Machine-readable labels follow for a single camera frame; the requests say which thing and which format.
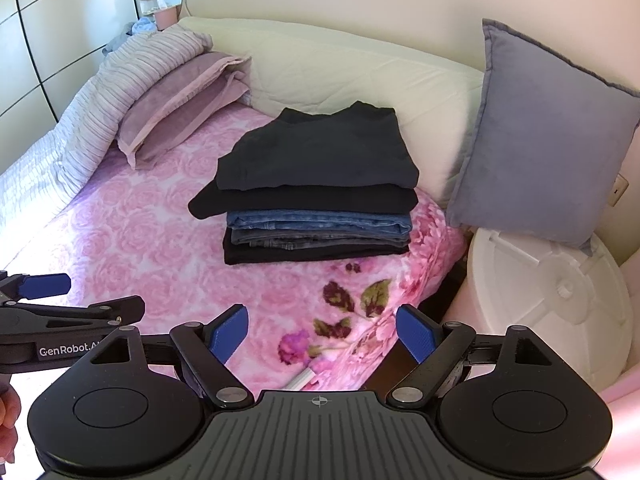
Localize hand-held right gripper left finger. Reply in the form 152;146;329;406
89;303;256;407

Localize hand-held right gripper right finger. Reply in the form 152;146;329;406
386;303;559;407

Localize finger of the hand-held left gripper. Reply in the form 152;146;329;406
0;272;72;305
0;295;146;335

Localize teal shirt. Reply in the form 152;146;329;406
215;100;420;192

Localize person's left hand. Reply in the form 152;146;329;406
0;386;24;466

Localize white tube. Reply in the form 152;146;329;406
281;368;317;392

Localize pink rose printed blanket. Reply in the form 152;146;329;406
0;104;469;402

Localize black folded garment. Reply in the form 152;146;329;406
187;182;419;220
222;230;411;266

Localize grey folded jeans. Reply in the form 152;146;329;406
227;227;412;252

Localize white round plastic stool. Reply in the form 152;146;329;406
444;226;634;402

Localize blue folded jeans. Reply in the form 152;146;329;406
225;209;414;237

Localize grey striped duvet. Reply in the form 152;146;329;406
0;26;214;223

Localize mauve pillow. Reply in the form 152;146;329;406
116;51;252;147
119;71;252;170

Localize blue-grey cushion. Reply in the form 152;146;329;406
444;18;640;252

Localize cream panelled wardrobe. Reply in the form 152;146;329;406
0;0;142;127

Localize cream headboard cushion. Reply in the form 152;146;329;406
176;16;487;207

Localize beige wall socket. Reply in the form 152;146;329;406
612;172;630;209

